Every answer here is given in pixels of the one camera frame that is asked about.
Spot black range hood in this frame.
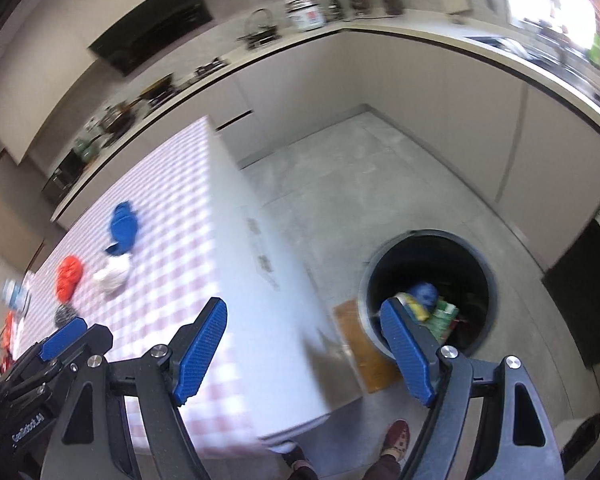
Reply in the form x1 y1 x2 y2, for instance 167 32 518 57
87 0 215 77

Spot steel kettle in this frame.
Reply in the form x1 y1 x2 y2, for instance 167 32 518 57
237 8 281 51

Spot brown cardboard sheet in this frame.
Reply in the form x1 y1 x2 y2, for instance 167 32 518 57
332 300 402 392

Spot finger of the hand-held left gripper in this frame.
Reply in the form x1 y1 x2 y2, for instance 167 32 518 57
36 317 115 367

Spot black gas stove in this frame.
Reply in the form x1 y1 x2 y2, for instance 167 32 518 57
195 57 231 75

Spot black wok with lid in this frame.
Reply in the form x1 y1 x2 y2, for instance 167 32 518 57
102 102 136 131

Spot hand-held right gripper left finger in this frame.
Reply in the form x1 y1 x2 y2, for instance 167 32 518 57
40 296 229 480

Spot white rice cooker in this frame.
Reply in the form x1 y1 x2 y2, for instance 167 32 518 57
285 0 326 32

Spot beige kitchen counter cabinets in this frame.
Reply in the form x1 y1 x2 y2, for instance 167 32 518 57
50 12 600 271

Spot black round trash bin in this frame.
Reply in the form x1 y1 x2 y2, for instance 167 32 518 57
358 229 498 361

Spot steel wool scrubber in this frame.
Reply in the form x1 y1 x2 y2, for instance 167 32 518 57
54 305 78 330

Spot person's red shoe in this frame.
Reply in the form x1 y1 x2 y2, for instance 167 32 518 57
380 420 412 463

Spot black microwave oven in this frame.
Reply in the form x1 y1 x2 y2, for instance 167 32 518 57
42 150 81 203

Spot crumpled white tissue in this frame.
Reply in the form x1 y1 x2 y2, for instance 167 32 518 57
92 256 131 295

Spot blue cloth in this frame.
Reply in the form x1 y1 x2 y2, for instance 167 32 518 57
105 201 140 257

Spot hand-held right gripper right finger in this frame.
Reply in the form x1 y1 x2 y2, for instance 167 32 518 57
380 296 566 480

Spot black floor appliance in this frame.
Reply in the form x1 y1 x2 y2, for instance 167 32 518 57
541 205 600 368

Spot orange crumpled object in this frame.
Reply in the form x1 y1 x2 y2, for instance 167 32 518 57
1 310 19 356

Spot white plastic jar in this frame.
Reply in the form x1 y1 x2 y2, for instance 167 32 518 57
2 280 31 311

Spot black frying pan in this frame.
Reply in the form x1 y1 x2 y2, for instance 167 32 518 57
140 75 176 103

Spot steel sink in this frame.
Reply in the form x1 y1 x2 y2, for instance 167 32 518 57
465 35 531 57

